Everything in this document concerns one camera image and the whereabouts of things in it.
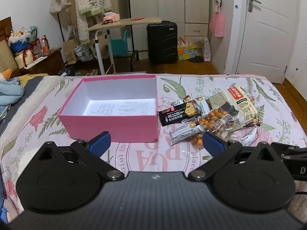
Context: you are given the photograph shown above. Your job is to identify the white cabinet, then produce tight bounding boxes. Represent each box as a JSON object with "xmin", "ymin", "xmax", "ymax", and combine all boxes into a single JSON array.
[{"xmin": 209, "ymin": 0, "xmax": 247, "ymax": 75}]

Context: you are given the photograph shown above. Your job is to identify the light blue blanket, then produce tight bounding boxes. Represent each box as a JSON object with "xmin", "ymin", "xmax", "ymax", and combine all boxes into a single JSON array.
[{"xmin": 0, "ymin": 77, "xmax": 26, "ymax": 106}]

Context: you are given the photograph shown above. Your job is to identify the printed plastic bag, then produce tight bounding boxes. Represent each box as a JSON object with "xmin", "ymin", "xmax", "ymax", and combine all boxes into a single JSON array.
[{"xmin": 74, "ymin": 44, "xmax": 93, "ymax": 61}]

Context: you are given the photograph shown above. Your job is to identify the small black cracker packet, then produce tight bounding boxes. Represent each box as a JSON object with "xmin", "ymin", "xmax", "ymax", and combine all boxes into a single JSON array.
[{"xmin": 220, "ymin": 102, "xmax": 239, "ymax": 117}]

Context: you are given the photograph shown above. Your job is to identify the cream box with red ribbon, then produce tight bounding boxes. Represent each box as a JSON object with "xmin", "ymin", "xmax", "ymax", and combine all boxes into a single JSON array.
[{"xmin": 14, "ymin": 49, "xmax": 36, "ymax": 69}]

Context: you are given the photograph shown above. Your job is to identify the red gift box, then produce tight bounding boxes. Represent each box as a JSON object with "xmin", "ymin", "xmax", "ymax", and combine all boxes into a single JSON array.
[{"xmin": 29, "ymin": 38, "xmax": 44, "ymax": 55}]

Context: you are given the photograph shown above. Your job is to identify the brown paper bag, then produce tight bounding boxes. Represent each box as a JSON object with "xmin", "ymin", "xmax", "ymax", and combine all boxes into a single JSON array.
[{"xmin": 63, "ymin": 38, "xmax": 79, "ymax": 65}]

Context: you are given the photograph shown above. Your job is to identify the white door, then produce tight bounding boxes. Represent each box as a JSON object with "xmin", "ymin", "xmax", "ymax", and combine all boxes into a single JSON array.
[{"xmin": 236, "ymin": 0, "xmax": 300, "ymax": 84}]

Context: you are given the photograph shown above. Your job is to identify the beige wardrobe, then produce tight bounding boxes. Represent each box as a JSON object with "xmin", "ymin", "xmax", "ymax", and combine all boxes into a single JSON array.
[{"xmin": 128, "ymin": 0, "xmax": 210, "ymax": 60}]

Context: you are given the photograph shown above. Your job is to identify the grey bed cover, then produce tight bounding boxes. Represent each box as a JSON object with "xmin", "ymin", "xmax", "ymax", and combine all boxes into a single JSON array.
[{"xmin": 0, "ymin": 75, "xmax": 46, "ymax": 137}]

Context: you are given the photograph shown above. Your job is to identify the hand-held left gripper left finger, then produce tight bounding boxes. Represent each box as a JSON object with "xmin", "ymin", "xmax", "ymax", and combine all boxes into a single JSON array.
[{"xmin": 36, "ymin": 131, "xmax": 125, "ymax": 181}]

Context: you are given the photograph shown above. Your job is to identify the pink cardboard box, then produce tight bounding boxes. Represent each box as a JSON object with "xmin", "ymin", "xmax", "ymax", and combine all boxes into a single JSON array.
[{"xmin": 58, "ymin": 74, "xmax": 159, "ymax": 143}]

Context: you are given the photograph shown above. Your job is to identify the beige tote bag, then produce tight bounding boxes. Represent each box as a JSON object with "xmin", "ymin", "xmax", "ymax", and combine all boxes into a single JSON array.
[{"xmin": 50, "ymin": 0, "xmax": 72, "ymax": 15}]

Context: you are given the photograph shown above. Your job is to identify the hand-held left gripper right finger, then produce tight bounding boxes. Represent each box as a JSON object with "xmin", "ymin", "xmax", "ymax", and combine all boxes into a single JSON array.
[{"xmin": 188, "ymin": 131, "xmax": 276, "ymax": 182}]

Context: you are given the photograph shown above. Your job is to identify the wooden headboard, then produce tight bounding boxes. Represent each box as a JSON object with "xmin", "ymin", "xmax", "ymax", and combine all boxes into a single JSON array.
[{"xmin": 0, "ymin": 17, "xmax": 20, "ymax": 72}]

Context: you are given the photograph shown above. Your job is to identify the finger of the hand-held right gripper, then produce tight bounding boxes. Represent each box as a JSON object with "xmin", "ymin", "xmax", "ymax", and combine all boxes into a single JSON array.
[{"xmin": 272, "ymin": 142, "xmax": 307, "ymax": 160}]

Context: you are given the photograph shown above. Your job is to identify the plush duck toy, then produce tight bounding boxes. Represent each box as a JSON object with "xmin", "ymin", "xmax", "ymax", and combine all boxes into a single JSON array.
[{"xmin": 0, "ymin": 68, "xmax": 12, "ymax": 80}]

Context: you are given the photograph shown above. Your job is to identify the teal shopping bag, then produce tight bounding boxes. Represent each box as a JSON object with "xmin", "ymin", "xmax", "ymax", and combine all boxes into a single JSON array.
[{"xmin": 110, "ymin": 30, "xmax": 129, "ymax": 58}]

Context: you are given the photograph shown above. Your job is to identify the metal door handle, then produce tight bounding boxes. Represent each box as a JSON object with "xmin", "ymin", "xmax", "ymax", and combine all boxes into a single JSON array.
[{"xmin": 249, "ymin": 0, "xmax": 262, "ymax": 13}]

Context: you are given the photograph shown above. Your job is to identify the blue basket with white fluff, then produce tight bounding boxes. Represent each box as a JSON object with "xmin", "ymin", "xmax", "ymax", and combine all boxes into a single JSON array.
[{"xmin": 8, "ymin": 30, "xmax": 36, "ymax": 53}]

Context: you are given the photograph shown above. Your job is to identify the clear bag of coated peanuts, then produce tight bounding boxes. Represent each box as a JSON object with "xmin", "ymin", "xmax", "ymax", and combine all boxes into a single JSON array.
[{"xmin": 191, "ymin": 108, "xmax": 243, "ymax": 149}]

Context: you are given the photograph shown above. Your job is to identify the black suitcase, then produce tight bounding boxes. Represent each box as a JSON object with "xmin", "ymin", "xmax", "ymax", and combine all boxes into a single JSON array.
[{"xmin": 147, "ymin": 22, "xmax": 178, "ymax": 64}]

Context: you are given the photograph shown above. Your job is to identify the folding side table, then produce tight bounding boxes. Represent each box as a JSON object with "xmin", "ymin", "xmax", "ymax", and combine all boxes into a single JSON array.
[{"xmin": 86, "ymin": 17, "xmax": 162, "ymax": 75}]

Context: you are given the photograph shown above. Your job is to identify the wooden nightstand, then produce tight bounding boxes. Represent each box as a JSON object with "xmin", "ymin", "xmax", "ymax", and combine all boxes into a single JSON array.
[{"xmin": 20, "ymin": 48, "xmax": 65, "ymax": 76}]

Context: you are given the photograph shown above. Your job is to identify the large black cracker packet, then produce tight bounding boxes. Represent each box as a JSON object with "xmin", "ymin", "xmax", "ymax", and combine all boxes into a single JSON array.
[{"xmin": 158, "ymin": 100, "xmax": 201, "ymax": 127}]

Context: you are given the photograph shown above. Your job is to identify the pink gift bag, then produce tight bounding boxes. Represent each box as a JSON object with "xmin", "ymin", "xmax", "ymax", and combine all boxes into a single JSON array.
[{"xmin": 209, "ymin": 12, "xmax": 226, "ymax": 37}]

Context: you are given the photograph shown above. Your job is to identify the colourful gift bag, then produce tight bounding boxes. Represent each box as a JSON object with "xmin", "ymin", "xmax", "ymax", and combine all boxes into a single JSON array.
[{"xmin": 177, "ymin": 37, "xmax": 204, "ymax": 61}]

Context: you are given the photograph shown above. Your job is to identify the orange drink bottle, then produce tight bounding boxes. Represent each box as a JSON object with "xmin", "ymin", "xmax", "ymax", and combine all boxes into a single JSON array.
[{"xmin": 41, "ymin": 35, "xmax": 50, "ymax": 53}]

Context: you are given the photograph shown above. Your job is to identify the white paper bag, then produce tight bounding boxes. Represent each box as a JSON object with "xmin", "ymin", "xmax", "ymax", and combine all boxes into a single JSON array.
[{"xmin": 203, "ymin": 37, "xmax": 212, "ymax": 61}]

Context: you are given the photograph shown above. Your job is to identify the pink tissue box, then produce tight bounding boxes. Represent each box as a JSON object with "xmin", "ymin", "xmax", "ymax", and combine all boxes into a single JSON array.
[{"xmin": 104, "ymin": 12, "xmax": 120, "ymax": 22}]

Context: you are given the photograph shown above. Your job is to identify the dark shoes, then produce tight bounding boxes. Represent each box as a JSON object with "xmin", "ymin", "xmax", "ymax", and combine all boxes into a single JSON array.
[{"xmin": 58, "ymin": 67, "xmax": 77, "ymax": 76}]

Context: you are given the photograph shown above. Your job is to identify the yellow bedding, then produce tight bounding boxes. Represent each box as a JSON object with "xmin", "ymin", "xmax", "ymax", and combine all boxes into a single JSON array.
[{"xmin": 18, "ymin": 73, "xmax": 48, "ymax": 87}]

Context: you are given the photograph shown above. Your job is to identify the printed paper sheet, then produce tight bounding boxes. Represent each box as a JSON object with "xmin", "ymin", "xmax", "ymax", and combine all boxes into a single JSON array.
[{"xmin": 84, "ymin": 98, "xmax": 155, "ymax": 117}]

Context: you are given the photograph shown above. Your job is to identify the beige noodle packet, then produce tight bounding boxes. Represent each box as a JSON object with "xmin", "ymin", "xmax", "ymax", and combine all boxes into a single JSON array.
[{"xmin": 207, "ymin": 85, "xmax": 261, "ymax": 127}]

